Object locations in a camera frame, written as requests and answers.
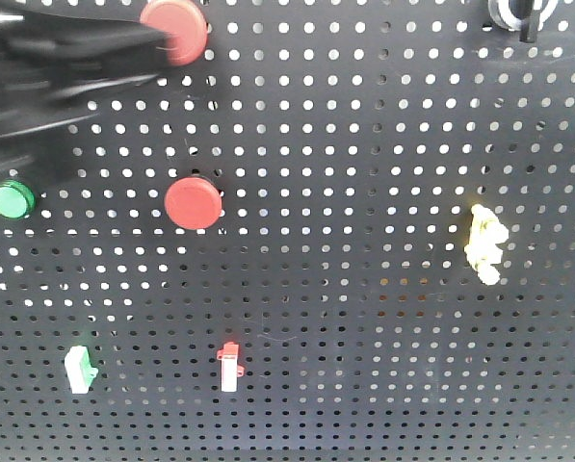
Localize green push button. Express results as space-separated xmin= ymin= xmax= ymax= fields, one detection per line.
xmin=0 ymin=179 xmax=37 ymax=219

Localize black perforated pegboard panel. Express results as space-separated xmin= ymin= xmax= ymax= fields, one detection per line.
xmin=0 ymin=1 xmax=575 ymax=461

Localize green white rocker switch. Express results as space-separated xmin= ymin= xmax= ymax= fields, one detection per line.
xmin=64 ymin=346 xmax=98 ymax=395

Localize yellow toggle switch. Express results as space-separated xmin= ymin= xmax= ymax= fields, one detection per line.
xmin=464 ymin=204 xmax=510 ymax=286

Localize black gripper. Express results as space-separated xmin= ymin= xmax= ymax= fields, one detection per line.
xmin=0 ymin=1 xmax=170 ymax=190

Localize red white rocker switch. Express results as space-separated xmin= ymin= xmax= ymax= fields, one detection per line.
xmin=216 ymin=342 xmax=245 ymax=393

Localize black rotary knob switch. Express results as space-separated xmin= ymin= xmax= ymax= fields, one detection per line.
xmin=487 ymin=0 xmax=559 ymax=43

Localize red push button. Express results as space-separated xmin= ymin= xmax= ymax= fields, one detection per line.
xmin=140 ymin=0 xmax=208 ymax=65
xmin=164 ymin=176 xmax=222 ymax=230

